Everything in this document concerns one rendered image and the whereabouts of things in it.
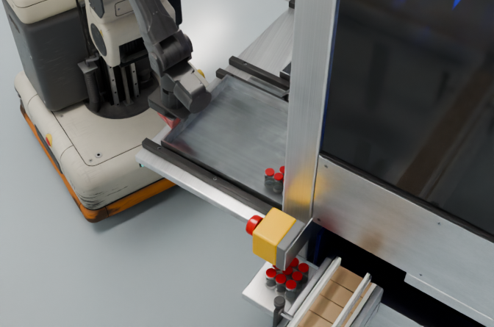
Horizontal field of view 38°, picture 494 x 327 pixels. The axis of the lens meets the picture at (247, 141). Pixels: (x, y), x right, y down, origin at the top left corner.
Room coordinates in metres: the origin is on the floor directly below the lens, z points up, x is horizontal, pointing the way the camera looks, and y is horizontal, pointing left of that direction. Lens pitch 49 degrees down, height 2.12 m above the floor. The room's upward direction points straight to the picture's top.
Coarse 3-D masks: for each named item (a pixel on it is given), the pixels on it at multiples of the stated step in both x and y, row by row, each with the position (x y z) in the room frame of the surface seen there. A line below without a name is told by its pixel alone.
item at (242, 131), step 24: (216, 96) 1.24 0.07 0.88; (240, 96) 1.24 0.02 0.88; (264, 96) 1.22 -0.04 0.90; (192, 120) 1.15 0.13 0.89; (216, 120) 1.16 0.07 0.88; (240, 120) 1.16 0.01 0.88; (264, 120) 1.16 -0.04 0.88; (168, 144) 1.05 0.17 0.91; (192, 144) 1.08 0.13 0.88; (216, 144) 1.08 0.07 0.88; (240, 144) 1.08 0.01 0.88; (264, 144) 1.08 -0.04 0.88; (216, 168) 0.98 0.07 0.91; (240, 168) 1.01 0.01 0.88; (264, 168) 1.01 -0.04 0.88; (264, 192) 0.94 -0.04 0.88
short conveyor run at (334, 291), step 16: (320, 272) 0.71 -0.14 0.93; (336, 272) 0.72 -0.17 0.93; (352, 272) 0.72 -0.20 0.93; (304, 288) 0.68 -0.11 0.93; (320, 288) 0.66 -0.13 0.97; (336, 288) 0.68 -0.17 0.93; (352, 288) 0.68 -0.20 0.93; (368, 288) 0.68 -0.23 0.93; (304, 304) 0.63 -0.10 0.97; (320, 304) 0.65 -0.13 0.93; (336, 304) 0.65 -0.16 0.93; (352, 304) 0.63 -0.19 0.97; (368, 304) 0.65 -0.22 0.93; (288, 320) 0.61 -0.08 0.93; (304, 320) 0.61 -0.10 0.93; (320, 320) 0.61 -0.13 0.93; (336, 320) 0.59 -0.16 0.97; (352, 320) 0.61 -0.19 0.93; (368, 320) 0.64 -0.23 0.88
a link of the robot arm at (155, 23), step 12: (132, 0) 1.12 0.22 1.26; (144, 0) 1.11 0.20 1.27; (156, 0) 1.12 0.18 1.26; (144, 12) 1.10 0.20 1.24; (156, 12) 1.11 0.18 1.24; (144, 24) 1.10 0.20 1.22; (156, 24) 1.10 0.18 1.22; (168, 24) 1.11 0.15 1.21; (144, 36) 1.10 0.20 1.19; (156, 36) 1.08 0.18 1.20; (168, 36) 1.09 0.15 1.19; (180, 36) 1.10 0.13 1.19; (156, 48) 1.07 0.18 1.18; (168, 48) 1.08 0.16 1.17; (180, 48) 1.09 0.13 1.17; (168, 60) 1.07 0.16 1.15; (180, 60) 1.08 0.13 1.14
